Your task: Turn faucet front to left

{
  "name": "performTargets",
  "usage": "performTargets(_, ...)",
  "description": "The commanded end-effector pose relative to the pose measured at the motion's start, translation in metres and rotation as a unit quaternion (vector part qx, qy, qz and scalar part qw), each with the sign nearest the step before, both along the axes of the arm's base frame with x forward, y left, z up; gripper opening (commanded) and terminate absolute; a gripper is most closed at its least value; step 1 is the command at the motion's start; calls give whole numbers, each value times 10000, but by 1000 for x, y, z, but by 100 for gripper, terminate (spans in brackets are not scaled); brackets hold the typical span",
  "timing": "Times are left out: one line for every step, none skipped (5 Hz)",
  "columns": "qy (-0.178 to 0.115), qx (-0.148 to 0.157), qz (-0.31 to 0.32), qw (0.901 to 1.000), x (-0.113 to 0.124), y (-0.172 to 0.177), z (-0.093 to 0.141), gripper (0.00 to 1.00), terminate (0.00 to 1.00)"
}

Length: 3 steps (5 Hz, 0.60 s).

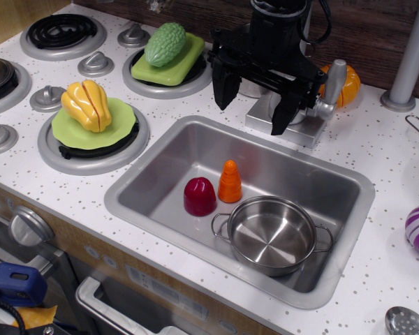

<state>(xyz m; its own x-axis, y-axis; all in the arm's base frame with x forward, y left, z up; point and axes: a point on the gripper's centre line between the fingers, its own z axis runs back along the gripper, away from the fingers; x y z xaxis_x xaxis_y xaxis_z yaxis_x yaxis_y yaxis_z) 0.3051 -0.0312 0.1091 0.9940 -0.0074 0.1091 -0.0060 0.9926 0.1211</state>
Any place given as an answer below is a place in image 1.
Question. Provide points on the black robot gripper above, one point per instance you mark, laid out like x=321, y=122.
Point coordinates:
x=267, y=51

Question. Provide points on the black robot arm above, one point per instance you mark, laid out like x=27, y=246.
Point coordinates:
x=277, y=7

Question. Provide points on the back right stove burner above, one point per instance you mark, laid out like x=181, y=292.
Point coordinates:
x=196, y=80

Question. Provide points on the stove burner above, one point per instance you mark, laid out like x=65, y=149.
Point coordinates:
x=48, y=148
x=62, y=37
x=16, y=89
x=196, y=80

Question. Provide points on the silver toy sink basin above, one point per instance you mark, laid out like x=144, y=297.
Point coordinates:
x=150, y=195

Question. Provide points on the green rectangular toy tray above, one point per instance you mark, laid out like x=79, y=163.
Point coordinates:
x=175, y=71

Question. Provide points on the orange toy pumpkin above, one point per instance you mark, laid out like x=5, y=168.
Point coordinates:
x=350, y=89

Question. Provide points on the orange toy carrot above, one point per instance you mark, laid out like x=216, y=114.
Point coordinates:
x=230, y=183

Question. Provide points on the green toy bitter melon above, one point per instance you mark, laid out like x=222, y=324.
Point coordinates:
x=165, y=44

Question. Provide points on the dark red toy vegetable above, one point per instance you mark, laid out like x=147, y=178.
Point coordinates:
x=199, y=197

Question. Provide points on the grey stove knob back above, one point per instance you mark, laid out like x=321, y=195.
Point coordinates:
x=133, y=37

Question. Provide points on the small stainless steel pot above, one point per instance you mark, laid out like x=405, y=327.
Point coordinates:
x=271, y=234

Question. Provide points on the grey vertical pole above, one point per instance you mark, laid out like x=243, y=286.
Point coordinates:
x=400, y=97

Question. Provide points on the grey stove knob middle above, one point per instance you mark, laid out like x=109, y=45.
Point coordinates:
x=96, y=65

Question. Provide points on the front right stove burner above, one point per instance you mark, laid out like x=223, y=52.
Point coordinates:
x=48, y=148

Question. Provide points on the yellow toy starfruit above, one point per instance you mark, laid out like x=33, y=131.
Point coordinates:
x=87, y=103

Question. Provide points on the light green toy plate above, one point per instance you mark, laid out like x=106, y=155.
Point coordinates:
x=71, y=133

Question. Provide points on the back left stove burner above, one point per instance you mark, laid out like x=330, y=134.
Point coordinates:
x=62, y=37

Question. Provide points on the grey stove knob left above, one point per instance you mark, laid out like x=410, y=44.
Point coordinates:
x=47, y=99

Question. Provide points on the silver oven dial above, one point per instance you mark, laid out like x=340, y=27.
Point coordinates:
x=28, y=229

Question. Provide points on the silver slotted spoon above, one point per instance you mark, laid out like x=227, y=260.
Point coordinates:
x=401, y=320

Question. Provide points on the blue clamp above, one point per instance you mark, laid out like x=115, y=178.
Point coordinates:
x=21, y=285

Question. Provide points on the silver oven door handle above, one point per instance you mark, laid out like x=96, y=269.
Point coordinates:
x=85, y=297

